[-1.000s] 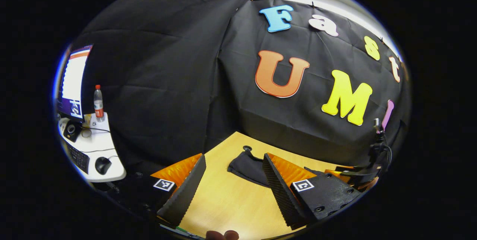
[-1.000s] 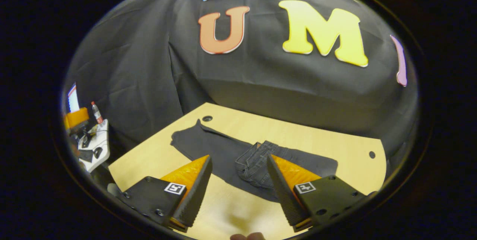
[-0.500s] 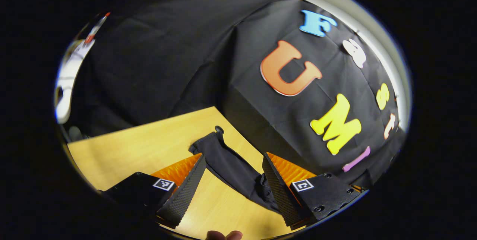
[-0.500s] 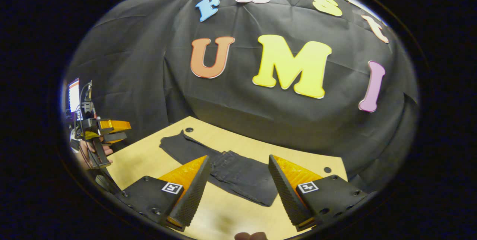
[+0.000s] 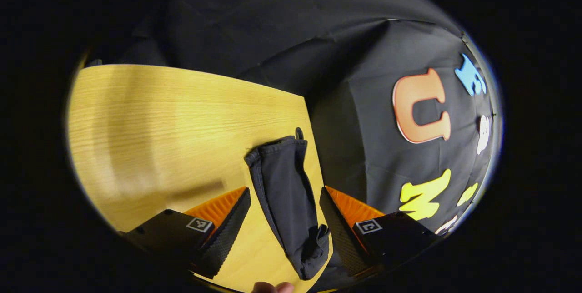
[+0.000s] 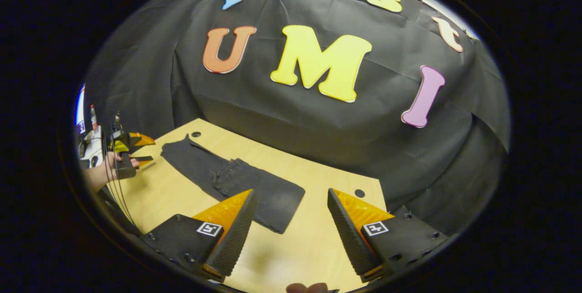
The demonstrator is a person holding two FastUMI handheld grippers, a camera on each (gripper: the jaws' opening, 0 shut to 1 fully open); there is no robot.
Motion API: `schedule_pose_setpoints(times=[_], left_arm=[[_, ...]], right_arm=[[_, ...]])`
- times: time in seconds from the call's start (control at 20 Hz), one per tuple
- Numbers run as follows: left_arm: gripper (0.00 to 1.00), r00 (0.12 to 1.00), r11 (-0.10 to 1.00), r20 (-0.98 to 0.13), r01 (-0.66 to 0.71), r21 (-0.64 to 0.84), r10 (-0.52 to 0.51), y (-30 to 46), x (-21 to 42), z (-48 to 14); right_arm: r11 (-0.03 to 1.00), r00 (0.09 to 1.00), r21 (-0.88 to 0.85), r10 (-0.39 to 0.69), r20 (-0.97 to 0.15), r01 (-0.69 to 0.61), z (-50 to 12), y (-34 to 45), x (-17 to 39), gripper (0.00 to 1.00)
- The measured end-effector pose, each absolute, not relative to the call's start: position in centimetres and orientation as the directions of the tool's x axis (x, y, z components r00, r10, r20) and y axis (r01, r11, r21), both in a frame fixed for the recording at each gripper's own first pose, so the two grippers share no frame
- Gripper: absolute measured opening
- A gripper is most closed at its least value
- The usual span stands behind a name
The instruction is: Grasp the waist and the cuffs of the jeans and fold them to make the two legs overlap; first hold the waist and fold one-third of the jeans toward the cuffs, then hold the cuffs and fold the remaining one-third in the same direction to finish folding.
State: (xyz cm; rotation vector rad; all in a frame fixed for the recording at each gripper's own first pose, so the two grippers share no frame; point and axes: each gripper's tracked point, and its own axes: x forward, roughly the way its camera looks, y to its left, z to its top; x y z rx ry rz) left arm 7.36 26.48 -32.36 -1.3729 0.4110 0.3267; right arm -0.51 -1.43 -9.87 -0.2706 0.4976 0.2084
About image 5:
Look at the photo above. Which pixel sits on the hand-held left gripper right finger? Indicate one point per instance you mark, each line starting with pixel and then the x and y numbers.
pixel 343 238

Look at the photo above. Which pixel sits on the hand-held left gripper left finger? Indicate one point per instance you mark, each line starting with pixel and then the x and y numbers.
pixel 227 234

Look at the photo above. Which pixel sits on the dark grey jeans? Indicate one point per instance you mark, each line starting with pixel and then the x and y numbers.
pixel 284 184

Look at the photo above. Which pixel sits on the black backdrop cloth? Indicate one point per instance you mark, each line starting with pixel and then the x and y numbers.
pixel 345 56

